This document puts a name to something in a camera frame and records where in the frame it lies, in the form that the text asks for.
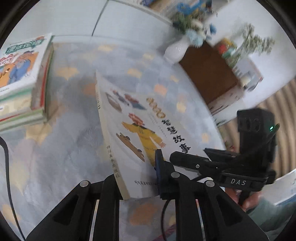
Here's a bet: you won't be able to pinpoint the patterned fan tablecloth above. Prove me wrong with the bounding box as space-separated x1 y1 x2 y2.
1 43 225 240

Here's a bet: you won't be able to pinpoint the wisdom stories warrior book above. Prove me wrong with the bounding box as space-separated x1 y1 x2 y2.
0 43 55 119

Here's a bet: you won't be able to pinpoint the brown wooden chair back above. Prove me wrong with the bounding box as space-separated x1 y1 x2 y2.
180 42 244 115

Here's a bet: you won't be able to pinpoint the white ceramic vase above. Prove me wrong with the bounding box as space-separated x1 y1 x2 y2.
164 36 190 64

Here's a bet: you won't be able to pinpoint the blue white flower bouquet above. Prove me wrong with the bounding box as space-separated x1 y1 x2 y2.
173 1 217 48

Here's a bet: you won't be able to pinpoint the white bookshelf cabinet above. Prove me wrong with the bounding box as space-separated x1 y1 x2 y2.
7 1 177 48

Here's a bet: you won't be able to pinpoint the black cable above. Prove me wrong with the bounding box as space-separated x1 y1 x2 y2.
0 136 26 241

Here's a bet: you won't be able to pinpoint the light green picture book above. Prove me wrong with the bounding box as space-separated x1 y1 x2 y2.
1 109 47 133

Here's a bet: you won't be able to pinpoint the colourful jars on cabinet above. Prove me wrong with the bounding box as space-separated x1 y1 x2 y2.
214 38 237 56

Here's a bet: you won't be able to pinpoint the green potted plant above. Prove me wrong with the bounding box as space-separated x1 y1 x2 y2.
227 24 275 68

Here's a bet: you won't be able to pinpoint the person's right hand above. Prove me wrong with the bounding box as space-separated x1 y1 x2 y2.
225 188 262 212

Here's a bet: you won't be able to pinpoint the cartoon Confucius comic book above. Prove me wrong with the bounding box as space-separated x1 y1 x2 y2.
1 33 53 99

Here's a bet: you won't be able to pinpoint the right teal sleeve forearm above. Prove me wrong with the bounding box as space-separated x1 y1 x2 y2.
247 198 295 235

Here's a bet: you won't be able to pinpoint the white cartoon figures book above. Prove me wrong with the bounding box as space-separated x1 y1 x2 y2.
95 72 205 200

